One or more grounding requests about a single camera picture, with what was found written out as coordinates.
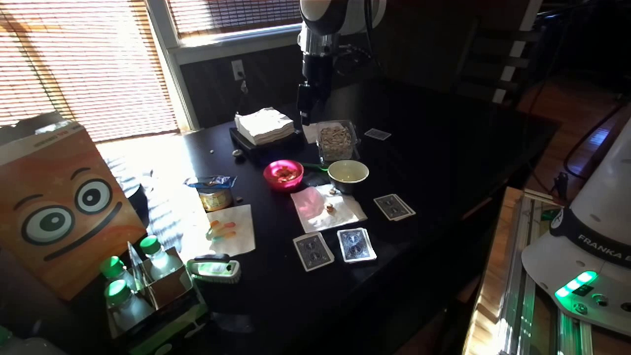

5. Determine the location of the playing card in glossy sleeve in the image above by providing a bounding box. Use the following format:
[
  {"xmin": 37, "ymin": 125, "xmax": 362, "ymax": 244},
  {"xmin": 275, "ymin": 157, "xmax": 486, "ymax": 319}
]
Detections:
[{"xmin": 334, "ymin": 224, "xmax": 380, "ymax": 265}]

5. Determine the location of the white and green plastic case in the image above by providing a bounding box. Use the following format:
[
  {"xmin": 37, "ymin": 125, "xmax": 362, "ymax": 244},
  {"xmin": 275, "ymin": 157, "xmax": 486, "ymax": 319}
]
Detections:
[{"xmin": 184, "ymin": 255, "xmax": 242, "ymax": 283}]

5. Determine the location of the dark cabinet with white strips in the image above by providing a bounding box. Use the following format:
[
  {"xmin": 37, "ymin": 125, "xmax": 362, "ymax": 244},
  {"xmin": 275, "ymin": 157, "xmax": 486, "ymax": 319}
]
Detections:
[{"xmin": 372, "ymin": 0, "xmax": 549, "ymax": 109}]

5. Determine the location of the white paper with gummy candies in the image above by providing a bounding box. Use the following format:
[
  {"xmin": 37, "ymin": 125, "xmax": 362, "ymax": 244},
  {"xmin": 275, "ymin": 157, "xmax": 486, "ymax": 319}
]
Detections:
[{"xmin": 204, "ymin": 202, "xmax": 257, "ymax": 259}]

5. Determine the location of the white window frame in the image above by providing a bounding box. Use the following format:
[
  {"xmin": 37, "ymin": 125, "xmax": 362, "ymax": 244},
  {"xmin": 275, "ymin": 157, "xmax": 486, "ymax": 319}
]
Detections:
[{"xmin": 143, "ymin": 0, "xmax": 305, "ymax": 133}]

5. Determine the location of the clear plastic seed container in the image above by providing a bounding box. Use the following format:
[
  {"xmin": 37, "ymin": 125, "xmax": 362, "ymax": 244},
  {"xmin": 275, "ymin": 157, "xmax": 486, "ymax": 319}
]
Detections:
[{"xmin": 315, "ymin": 117, "xmax": 360, "ymax": 165}]

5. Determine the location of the blue-backed playing card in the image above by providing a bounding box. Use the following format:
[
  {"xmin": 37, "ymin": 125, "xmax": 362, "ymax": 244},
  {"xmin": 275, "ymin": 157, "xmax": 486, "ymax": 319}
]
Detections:
[
  {"xmin": 291, "ymin": 230, "xmax": 336, "ymax": 273},
  {"xmin": 372, "ymin": 190, "xmax": 417, "ymax": 222},
  {"xmin": 362, "ymin": 125, "xmax": 393, "ymax": 143}
]

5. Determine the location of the white wall outlet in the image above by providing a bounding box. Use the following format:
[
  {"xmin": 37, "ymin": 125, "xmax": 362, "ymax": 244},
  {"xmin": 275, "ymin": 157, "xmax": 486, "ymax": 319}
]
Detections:
[{"xmin": 228, "ymin": 56, "xmax": 250, "ymax": 94}]

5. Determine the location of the white window blind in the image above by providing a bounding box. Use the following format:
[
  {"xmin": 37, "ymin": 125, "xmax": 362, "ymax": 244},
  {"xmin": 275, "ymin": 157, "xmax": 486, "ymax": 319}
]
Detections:
[
  {"xmin": 0, "ymin": 0, "xmax": 179, "ymax": 143},
  {"xmin": 165, "ymin": 0, "xmax": 303, "ymax": 35}
]

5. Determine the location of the brown box with cartoon face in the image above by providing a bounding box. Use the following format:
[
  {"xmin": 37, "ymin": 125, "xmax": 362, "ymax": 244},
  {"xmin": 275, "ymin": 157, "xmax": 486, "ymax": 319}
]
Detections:
[{"xmin": 0, "ymin": 119, "xmax": 147, "ymax": 303}]

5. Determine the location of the dark blue tray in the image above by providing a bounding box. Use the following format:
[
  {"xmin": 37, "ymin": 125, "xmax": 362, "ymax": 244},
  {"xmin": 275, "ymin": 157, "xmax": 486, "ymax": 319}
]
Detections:
[{"xmin": 226, "ymin": 123, "xmax": 295, "ymax": 159}]

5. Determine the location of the black and white bowl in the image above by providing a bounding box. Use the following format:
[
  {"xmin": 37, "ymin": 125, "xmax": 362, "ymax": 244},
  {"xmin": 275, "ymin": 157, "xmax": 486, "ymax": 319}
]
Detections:
[{"xmin": 324, "ymin": 157, "xmax": 370, "ymax": 188}]

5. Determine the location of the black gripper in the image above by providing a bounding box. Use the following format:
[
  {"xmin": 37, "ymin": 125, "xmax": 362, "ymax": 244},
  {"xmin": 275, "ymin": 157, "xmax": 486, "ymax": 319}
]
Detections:
[{"xmin": 295, "ymin": 31, "xmax": 338, "ymax": 125}]

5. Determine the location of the small jar with blue label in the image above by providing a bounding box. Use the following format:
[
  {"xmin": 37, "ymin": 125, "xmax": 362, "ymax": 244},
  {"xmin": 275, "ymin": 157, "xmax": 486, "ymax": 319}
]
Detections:
[{"xmin": 184, "ymin": 173, "xmax": 238, "ymax": 212}]

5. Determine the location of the green-capped bottle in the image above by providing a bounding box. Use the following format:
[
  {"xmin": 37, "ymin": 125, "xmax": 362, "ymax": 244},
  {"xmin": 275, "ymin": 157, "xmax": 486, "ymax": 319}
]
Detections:
[
  {"xmin": 104, "ymin": 277, "xmax": 157, "ymax": 330},
  {"xmin": 96, "ymin": 253, "xmax": 133, "ymax": 291},
  {"xmin": 135, "ymin": 234, "xmax": 186, "ymax": 285}
]

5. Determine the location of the pink bowl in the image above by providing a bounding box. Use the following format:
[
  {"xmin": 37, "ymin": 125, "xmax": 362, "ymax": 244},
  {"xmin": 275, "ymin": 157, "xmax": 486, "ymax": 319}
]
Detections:
[{"xmin": 261, "ymin": 157, "xmax": 307, "ymax": 192}]

